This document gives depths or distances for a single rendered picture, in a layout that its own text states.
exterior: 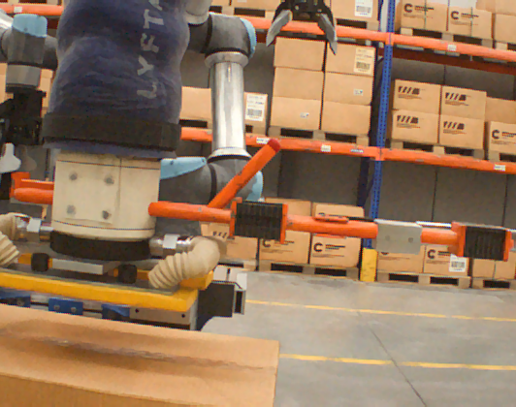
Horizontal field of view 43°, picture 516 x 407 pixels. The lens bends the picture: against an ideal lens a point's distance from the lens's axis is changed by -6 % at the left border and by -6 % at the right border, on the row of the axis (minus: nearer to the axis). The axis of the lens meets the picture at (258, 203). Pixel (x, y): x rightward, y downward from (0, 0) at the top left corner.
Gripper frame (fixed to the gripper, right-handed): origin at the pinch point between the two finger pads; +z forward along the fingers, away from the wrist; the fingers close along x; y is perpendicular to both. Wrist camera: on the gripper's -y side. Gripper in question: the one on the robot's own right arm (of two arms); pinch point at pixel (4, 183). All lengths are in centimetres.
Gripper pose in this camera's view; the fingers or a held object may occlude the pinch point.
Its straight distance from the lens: 147.8
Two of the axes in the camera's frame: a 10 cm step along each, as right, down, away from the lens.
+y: 9.9, 1.0, -0.5
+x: 0.6, -0.5, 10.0
